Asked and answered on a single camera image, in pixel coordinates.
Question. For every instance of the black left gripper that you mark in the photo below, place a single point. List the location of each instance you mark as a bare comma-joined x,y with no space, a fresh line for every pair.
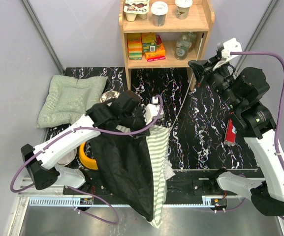
135,132

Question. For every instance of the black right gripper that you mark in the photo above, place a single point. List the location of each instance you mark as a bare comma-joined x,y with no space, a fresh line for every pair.
197,66

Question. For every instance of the green striped pet tent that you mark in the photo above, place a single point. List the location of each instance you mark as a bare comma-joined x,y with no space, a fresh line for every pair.
134,169

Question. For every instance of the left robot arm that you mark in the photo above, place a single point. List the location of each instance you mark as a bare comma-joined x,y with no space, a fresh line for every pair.
123,110

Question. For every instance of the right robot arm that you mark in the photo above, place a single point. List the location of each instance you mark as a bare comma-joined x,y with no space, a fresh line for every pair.
255,123

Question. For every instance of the steel pet bowl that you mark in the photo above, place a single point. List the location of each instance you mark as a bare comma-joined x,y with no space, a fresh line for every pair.
68,158
109,96

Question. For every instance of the green checked pet cushion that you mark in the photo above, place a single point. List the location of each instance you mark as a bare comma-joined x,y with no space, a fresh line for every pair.
69,98

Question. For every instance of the clear glass jar front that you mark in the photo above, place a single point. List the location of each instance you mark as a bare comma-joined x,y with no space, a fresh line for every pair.
182,46

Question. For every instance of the clear glass jar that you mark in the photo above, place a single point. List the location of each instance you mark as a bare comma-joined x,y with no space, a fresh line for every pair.
192,39
182,46

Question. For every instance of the wooden shelf unit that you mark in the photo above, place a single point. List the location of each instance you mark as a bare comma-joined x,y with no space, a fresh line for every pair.
200,20

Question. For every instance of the clear glass jar back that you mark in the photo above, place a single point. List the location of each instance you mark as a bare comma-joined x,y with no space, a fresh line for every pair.
192,39

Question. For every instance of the orange snack box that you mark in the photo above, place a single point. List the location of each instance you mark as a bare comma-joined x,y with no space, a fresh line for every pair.
159,54

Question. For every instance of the red pink packet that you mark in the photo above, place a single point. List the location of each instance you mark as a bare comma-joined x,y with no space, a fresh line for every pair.
158,41

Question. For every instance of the yellow double bowl holder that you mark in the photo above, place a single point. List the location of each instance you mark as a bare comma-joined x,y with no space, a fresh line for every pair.
87,162

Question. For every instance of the paper coffee cup right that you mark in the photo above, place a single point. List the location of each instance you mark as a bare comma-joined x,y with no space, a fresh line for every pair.
182,8

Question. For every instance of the paper coffee cup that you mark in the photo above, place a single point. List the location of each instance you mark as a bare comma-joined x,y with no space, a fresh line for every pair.
182,8
159,9

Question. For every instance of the yellow green sponge stack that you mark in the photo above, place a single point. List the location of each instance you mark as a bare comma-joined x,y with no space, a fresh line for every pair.
134,46

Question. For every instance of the paper coffee cup left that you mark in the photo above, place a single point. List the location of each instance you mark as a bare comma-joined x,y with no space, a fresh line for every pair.
159,9

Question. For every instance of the red snack box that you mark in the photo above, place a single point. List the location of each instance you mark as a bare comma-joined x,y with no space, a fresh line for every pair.
230,134

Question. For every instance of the chobani yogurt pack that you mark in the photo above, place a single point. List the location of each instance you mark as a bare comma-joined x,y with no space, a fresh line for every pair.
136,8

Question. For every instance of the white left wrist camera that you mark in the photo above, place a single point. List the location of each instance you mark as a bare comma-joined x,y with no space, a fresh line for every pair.
152,110

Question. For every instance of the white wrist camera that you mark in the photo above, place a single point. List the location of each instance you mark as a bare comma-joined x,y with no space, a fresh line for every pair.
152,110
224,51

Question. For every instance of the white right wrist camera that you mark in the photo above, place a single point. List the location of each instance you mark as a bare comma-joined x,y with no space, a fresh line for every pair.
224,51

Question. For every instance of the aluminium frame post right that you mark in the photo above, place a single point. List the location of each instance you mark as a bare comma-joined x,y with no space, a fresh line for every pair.
271,7

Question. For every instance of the aluminium frame post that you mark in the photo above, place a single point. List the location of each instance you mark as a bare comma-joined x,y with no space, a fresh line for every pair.
42,34
271,7

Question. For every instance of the white cable duct rail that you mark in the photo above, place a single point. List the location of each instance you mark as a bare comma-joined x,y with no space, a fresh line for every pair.
74,201

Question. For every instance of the aluminium frame post left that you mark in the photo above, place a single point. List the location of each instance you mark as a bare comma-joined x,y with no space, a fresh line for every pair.
42,34

